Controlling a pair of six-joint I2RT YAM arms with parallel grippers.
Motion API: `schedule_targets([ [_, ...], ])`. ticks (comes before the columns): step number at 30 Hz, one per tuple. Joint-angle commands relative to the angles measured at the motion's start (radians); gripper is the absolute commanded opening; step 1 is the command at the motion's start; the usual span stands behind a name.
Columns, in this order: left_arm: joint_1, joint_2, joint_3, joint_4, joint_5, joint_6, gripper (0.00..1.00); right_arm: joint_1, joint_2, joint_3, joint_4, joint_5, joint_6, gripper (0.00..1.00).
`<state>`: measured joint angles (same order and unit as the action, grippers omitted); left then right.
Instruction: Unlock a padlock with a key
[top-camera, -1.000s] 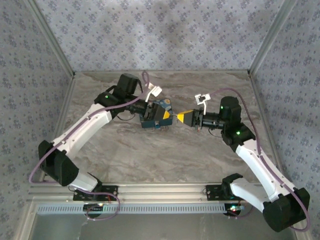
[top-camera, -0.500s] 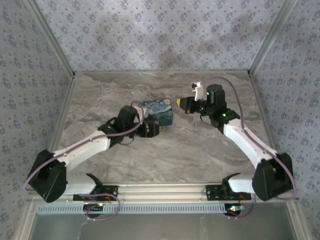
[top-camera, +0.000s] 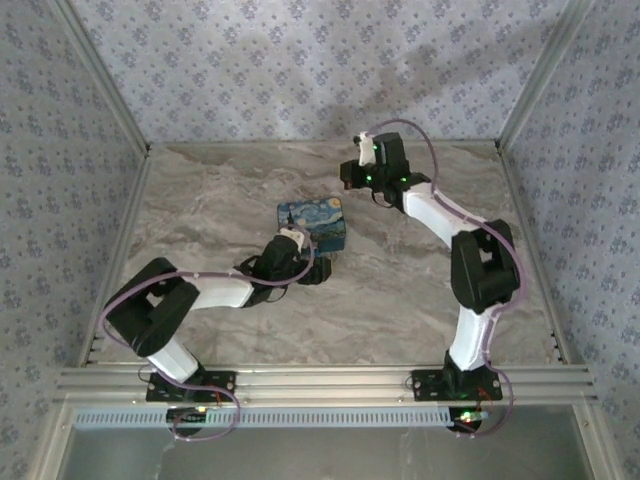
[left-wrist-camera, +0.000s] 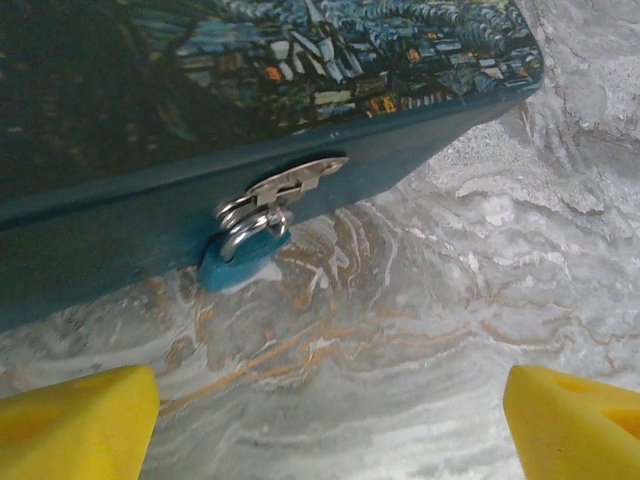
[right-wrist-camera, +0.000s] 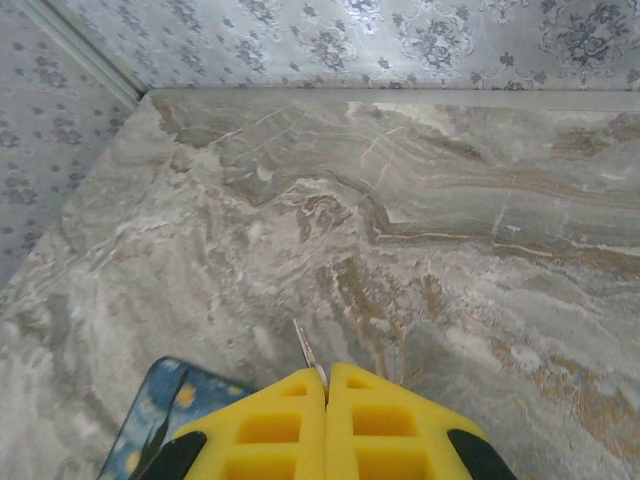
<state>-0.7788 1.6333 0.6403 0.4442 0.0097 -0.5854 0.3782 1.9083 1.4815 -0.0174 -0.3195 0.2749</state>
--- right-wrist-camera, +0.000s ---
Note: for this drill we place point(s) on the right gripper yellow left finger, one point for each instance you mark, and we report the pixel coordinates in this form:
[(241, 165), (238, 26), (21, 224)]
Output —
[(270, 430)]

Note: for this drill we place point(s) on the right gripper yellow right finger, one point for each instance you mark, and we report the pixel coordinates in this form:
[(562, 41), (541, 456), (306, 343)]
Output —
[(385, 430)]

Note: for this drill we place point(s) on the silver key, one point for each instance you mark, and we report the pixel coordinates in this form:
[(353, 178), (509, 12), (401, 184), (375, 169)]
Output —
[(304, 345)]

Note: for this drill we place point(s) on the blue starry night box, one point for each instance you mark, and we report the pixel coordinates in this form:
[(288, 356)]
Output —
[(150, 400)]

